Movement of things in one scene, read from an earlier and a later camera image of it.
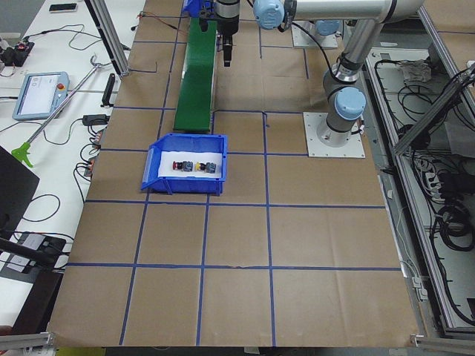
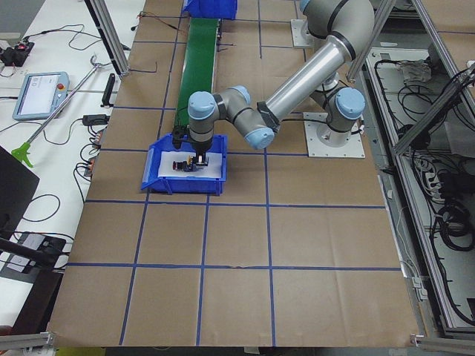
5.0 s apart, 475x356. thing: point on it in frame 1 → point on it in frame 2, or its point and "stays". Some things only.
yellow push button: [208, 167] → [191, 167]
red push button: [185, 165] stays
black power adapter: [95, 119] stays
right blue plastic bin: [194, 8] stays
